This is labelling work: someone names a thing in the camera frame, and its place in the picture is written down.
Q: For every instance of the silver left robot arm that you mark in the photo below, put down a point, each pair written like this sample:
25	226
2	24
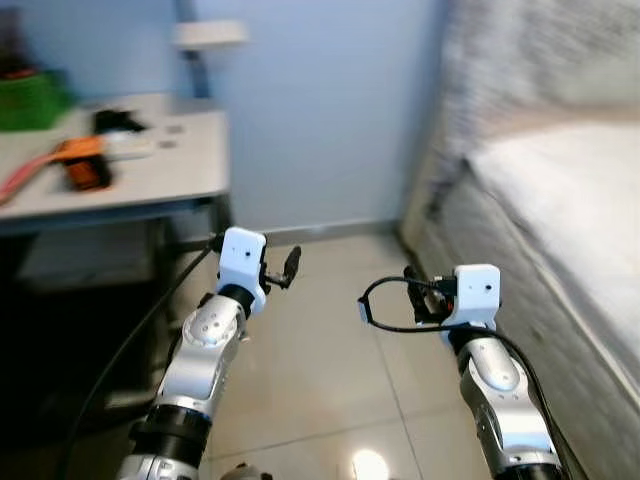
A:
200	350

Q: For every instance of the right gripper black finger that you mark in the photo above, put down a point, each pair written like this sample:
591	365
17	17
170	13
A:
413	290

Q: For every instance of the grey desk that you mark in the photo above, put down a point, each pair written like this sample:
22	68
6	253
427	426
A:
170	170

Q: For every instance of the white quilted mattress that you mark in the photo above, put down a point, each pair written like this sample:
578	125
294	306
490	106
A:
560	220

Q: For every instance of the patterned white headboard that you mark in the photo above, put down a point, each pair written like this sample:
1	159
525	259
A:
530	60

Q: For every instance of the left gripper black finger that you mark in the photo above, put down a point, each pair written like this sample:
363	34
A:
292	264

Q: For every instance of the white flat item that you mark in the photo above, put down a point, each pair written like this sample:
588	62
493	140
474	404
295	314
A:
130	148

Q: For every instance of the green box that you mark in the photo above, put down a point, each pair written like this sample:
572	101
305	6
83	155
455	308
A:
32	102

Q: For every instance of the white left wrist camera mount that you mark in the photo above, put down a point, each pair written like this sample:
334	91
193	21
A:
240	260

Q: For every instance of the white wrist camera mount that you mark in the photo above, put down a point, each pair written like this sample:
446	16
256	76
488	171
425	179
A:
240	260
476	290

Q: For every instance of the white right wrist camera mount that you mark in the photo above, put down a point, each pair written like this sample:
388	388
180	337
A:
476	290

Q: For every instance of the dark left robot foot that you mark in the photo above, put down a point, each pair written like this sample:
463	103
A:
245	472

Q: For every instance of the black small device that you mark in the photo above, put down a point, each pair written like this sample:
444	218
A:
118	121

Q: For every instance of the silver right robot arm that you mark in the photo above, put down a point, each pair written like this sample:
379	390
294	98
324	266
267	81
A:
495	385

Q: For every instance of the orange and black tool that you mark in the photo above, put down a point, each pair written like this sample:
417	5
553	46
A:
82	165

